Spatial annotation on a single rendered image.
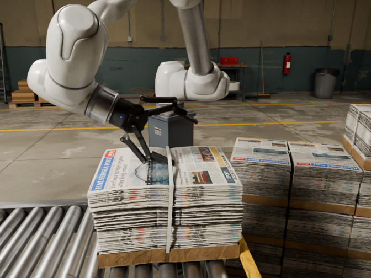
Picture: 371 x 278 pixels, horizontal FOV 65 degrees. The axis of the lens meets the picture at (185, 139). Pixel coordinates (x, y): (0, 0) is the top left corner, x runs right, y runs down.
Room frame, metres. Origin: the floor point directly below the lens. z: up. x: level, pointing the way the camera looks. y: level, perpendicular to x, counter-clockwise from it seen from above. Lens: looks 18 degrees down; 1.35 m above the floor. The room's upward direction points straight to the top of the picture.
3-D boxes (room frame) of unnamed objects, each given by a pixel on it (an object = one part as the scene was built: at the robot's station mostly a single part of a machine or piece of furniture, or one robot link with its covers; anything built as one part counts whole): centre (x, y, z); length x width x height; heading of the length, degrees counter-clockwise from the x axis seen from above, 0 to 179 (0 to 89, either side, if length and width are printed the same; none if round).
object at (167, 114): (1.57, 0.10, 1.03); 0.22 x 0.18 x 0.06; 132
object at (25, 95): (6.82, 3.37, 0.28); 1.20 x 0.83 x 0.57; 96
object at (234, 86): (7.46, -0.59, 0.55); 1.80 x 0.70 x 1.09; 96
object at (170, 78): (1.58, 0.07, 1.17); 0.18 x 0.16 x 0.22; 74
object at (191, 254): (0.78, -0.05, 0.83); 0.29 x 0.16 x 0.04; 6
